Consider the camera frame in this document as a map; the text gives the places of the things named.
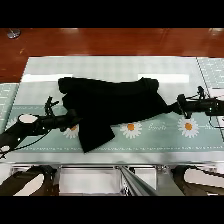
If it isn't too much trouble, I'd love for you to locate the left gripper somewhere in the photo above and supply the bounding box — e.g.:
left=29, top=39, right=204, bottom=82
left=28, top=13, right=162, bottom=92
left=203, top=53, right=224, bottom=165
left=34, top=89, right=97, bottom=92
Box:
left=56, top=111, right=82, bottom=130

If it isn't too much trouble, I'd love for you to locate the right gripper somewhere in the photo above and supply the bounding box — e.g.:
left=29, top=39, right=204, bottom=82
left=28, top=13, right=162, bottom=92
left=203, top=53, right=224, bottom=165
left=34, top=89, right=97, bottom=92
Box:
left=176, top=93, right=207, bottom=119

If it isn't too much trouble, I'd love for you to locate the black garment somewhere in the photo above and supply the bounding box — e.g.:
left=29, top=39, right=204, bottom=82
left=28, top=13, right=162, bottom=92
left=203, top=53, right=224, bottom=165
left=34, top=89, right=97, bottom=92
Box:
left=57, top=76, right=181, bottom=154

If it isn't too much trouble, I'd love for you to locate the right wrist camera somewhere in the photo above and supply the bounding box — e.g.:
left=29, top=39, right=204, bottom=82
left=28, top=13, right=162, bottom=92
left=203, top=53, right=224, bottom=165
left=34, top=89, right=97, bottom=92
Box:
left=196, top=85, right=208, bottom=101

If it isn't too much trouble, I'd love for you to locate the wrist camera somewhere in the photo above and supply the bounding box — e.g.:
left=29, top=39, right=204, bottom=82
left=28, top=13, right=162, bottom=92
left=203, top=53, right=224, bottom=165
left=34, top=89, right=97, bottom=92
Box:
left=43, top=95, right=61, bottom=116
left=196, top=85, right=208, bottom=101

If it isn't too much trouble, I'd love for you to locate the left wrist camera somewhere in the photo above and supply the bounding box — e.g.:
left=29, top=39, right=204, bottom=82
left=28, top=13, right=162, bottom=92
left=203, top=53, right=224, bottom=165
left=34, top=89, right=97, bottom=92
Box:
left=43, top=95, right=61, bottom=116

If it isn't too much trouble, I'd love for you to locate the silver frame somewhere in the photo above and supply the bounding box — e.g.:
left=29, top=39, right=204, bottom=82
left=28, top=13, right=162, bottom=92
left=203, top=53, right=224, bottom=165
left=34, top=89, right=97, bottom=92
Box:
left=0, top=161, right=224, bottom=196

